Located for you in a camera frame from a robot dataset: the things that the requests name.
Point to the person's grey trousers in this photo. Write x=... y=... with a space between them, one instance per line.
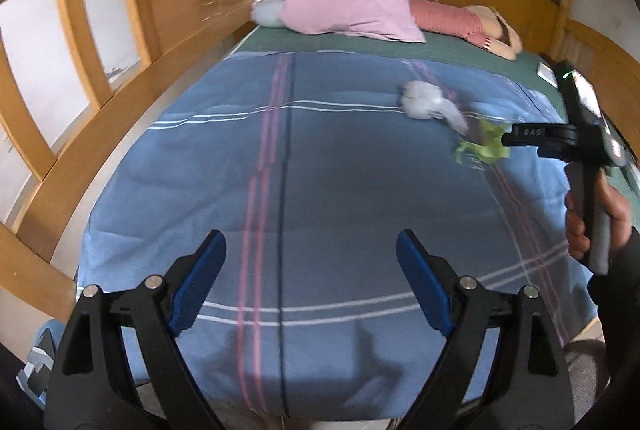
x=585 y=365

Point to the blue striped bedsheet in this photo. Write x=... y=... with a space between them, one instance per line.
x=250 y=190

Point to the person's right forearm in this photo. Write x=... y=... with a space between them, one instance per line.
x=620 y=310

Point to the white flat board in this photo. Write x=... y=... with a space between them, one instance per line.
x=545 y=73

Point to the light green wrapper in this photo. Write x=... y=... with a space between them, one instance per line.
x=487 y=145

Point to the blue-grey round cushion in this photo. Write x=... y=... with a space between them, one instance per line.
x=265 y=14

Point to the person's right hand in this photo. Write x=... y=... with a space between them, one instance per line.
x=620 y=215

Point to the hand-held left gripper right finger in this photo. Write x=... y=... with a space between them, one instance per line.
x=425 y=285

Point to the wooden bunk bed frame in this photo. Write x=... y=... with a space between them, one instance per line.
x=150 y=75

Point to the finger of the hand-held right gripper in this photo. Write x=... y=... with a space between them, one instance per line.
x=530 y=133

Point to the grey crumpled tissue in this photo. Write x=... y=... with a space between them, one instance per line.
x=422 y=103

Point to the pink pillow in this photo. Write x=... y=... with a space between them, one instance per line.
x=350 y=0

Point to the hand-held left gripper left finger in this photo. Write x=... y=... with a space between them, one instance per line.
x=200 y=280

